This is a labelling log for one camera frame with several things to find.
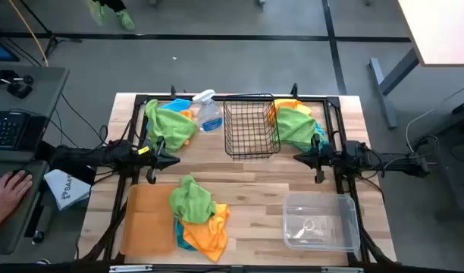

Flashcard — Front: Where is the white printed bag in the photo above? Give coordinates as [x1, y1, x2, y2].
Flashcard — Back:
[43, 168, 92, 212]

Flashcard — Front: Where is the black computer mouse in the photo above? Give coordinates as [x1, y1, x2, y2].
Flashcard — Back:
[10, 169, 33, 182]

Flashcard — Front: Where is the black metal table frame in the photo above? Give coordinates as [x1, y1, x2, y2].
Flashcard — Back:
[102, 93, 396, 266]

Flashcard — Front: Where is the black floor cable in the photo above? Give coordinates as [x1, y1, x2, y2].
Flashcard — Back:
[60, 93, 110, 147]

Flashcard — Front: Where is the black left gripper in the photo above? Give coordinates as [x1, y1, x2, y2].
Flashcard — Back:
[146, 135, 181, 186]

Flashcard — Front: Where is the white table top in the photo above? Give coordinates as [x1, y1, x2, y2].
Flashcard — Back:
[397, 0, 464, 67]

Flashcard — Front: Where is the black tripod stand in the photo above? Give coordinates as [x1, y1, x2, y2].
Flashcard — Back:
[19, 0, 83, 58]

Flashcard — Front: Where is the person's hand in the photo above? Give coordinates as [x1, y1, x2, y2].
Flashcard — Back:
[0, 170, 34, 238]

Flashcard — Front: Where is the white cable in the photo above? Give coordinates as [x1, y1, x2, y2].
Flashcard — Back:
[405, 108, 436, 152]

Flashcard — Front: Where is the silver metal bracket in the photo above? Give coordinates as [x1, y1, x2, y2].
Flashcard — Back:
[321, 266, 365, 273]
[109, 264, 153, 273]

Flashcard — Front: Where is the gray table leg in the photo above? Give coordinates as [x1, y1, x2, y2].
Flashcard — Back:
[369, 47, 421, 130]

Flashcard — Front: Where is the gray keyboard tray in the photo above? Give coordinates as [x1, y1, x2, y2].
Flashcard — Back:
[0, 158, 50, 256]

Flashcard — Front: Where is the clear plastic bin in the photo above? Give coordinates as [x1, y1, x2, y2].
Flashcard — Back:
[281, 192, 362, 253]

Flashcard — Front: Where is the person's foot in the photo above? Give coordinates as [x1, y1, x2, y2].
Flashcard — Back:
[88, 0, 106, 24]
[116, 9, 136, 31]

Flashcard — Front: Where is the yellow cable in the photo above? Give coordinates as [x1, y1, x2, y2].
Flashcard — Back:
[7, 0, 50, 68]

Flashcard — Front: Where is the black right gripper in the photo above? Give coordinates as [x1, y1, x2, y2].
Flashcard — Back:
[293, 134, 326, 184]

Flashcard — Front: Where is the black clamp mount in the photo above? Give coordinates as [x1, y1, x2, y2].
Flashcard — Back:
[0, 69, 35, 99]

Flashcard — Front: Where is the green microfiber towel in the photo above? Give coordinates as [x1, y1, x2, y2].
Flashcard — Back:
[275, 106, 318, 152]
[144, 99, 198, 153]
[168, 174, 217, 224]

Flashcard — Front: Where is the black support beam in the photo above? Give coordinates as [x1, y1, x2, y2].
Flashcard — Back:
[36, 140, 99, 187]

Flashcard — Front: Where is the black wire basket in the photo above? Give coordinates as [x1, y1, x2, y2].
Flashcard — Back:
[223, 93, 281, 160]

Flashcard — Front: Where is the orange plastic tray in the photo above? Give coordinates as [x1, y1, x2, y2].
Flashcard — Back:
[119, 184, 179, 256]

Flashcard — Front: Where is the black backlit keyboard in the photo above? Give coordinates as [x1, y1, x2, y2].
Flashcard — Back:
[0, 110, 30, 151]

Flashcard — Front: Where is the gray desk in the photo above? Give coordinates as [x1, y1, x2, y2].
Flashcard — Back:
[0, 66, 71, 164]

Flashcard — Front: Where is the black rectangular device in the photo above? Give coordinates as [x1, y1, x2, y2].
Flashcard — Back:
[27, 113, 48, 152]

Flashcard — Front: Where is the clear spray bottle blue label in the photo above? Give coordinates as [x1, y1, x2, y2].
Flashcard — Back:
[191, 89, 224, 133]

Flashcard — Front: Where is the orange microfiber towel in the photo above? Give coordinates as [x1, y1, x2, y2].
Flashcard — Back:
[268, 98, 313, 126]
[181, 203, 231, 263]
[178, 108, 195, 147]

